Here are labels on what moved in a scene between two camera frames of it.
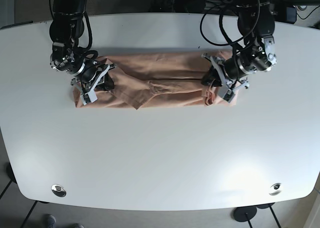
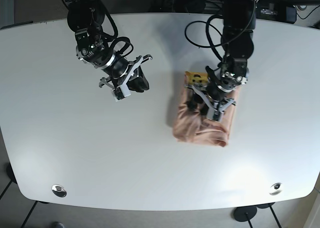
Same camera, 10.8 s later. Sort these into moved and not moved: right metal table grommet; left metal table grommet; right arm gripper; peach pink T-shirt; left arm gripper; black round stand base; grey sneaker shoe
Moved: peach pink T-shirt; grey sneaker shoe; left arm gripper; right arm gripper
Not moved: left metal table grommet; black round stand base; right metal table grommet
